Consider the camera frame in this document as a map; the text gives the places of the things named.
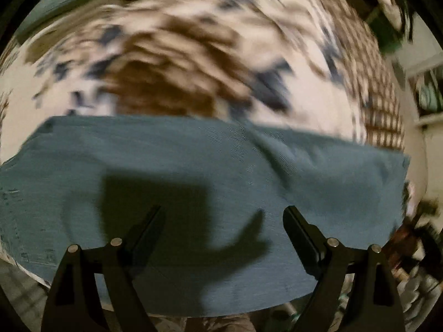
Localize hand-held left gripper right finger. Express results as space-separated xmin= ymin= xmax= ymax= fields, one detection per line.
xmin=282 ymin=205 xmax=406 ymax=332

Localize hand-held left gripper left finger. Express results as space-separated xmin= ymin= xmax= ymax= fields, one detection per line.
xmin=41 ymin=205 xmax=166 ymax=332

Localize teal blue pants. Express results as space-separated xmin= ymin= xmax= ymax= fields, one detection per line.
xmin=0 ymin=115 xmax=411 ymax=318

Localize brown and white printed blanket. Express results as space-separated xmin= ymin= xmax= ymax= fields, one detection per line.
xmin=0 ymin=0 xmax=412 ymax=287

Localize white shelf unit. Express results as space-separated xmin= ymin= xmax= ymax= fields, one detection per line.
xmin=388 ymin=10 xmax=443 ymax=128

